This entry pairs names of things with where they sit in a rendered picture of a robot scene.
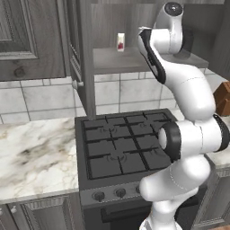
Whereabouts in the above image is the open grey cabinet door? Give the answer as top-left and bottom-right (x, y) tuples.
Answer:
(208, 0), (230, 81)
(66, 0), (97, 119)

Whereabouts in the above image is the dark round cabinet knob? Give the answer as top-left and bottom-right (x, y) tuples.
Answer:
(13, 66), (27, 78)

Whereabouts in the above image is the grey base cabinet door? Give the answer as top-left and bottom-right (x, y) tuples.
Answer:
(0, 204), (20, 230)
(6, 193), (85, 230)

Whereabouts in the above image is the grey base cabinet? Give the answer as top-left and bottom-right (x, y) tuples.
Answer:
(190, 166), (230, 230)

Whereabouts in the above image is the grey stove with oven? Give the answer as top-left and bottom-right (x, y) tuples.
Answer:
(74, 108), (211, 230)

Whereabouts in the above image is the grey round door knob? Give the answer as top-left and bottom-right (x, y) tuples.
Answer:
(71, 79), (85, 91)

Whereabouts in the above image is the white carton with red print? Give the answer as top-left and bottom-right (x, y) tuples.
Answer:
(116, 32), (126, 53)

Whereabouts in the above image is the brown block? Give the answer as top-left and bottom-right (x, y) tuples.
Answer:
(212, 80), (230, 118)

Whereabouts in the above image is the open grey wall cabinet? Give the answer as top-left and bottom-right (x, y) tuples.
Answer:
(90, 0), (210, 75)

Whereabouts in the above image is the black oven door handle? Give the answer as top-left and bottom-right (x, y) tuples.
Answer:
(100, 194), (200, 225)

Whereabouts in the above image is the closed grey wall cabinet door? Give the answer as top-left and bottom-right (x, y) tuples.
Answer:
(0, 0), (67, 83)

